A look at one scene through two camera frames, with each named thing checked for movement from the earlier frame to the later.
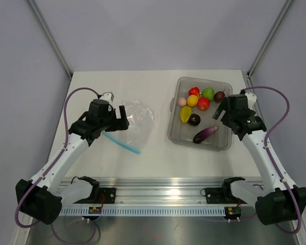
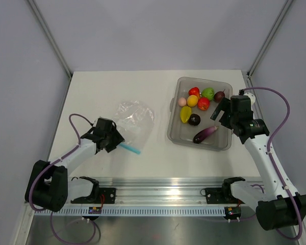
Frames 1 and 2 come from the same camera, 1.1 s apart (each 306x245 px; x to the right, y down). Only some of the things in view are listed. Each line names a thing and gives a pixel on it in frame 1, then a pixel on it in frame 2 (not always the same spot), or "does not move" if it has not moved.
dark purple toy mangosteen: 194,119 does not move
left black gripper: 119,124 to 112,146
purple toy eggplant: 204,133 does not move
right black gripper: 223,106 does not move
